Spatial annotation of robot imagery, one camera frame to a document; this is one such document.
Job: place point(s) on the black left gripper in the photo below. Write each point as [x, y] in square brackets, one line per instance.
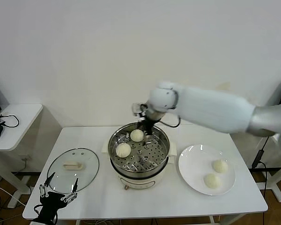
[52, 200]

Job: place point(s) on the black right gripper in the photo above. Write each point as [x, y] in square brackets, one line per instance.
[148, 125]

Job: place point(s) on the white steamed baozi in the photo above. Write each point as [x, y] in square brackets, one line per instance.
[220, 166]
[212, 181]
[137, 136]
[123, 150]

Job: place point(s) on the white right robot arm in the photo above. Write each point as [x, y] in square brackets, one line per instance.
[213, 110]

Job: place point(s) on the stainless steel steamer basket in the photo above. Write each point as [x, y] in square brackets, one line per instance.
[154, 152]

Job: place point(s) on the cream electric cooking pot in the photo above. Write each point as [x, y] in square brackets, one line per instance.
[135, 181]

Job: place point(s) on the white round plate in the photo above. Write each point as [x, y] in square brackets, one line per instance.
[194, 168]

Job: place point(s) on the white side table with mouse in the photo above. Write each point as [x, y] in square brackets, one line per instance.
[18, 131]

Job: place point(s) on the white side table with label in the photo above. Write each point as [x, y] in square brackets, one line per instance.
[279, 194]

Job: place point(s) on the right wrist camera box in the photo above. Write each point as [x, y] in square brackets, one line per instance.
[137, 109]

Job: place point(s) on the white wall socket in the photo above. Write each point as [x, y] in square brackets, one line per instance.
[25, 159]

